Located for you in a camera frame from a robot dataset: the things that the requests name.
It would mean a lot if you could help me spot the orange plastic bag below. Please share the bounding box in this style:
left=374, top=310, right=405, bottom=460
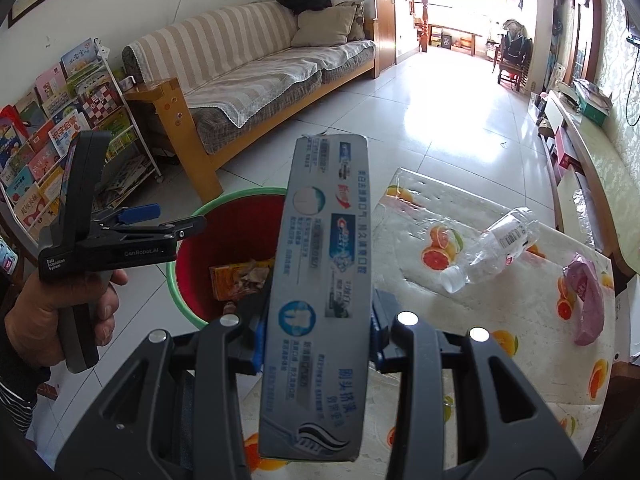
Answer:
left=209, top=258, right=274, bottom=301

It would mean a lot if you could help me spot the blue toothpaste box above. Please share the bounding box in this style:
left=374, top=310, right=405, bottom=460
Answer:
left=258, top=133, right=373, bottom=463

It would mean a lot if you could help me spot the clear plastic bottle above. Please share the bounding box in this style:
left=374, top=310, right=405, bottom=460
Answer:
left=440, top=207, right=540, bottom=294

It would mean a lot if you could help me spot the pink plastic bag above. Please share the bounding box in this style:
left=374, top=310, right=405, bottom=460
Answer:
left=563, top=252, right=605, bottom=347

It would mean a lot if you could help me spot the green red trash bin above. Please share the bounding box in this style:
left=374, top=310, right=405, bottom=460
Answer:
left=166, top=188, right=286, bottom=330

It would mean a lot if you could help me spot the left hand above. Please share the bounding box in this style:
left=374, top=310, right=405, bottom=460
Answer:
left=4, top=268, right=129, bottom=369

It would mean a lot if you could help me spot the book rack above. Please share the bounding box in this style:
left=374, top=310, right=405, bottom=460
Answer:
left=1, top=38, right=163, bottom=245

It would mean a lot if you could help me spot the fruit print tablecloth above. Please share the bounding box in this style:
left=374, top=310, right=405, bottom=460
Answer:
left=240, top=167, right=618, bottom=480

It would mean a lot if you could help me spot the striped wooden sofa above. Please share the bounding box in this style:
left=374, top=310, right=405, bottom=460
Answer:
left=122, top=0, right=378, bottom=203

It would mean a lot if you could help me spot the white cardboard box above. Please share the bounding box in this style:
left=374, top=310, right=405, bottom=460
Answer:
left=614, top=274, right=640, bottom=366

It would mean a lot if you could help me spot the long tv cabinet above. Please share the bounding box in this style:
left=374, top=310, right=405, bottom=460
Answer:
left=541, top=91, right=639, bottom=283

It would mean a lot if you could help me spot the beige cushion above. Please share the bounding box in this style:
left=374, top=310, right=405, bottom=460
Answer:
left=291, top=6, right=356, bottom=48

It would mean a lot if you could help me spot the green box on cabinet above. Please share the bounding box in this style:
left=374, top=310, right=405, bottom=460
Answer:
left=578, top=94, right=611, bottom=127

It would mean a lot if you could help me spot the wooden table far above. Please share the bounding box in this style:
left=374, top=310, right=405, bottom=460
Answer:
left=428, top=24, right=480, bottom=56

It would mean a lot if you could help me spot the wooden chair with clothes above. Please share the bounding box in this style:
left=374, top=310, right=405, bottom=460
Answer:
left=494, top=18, right=533, bottom=92

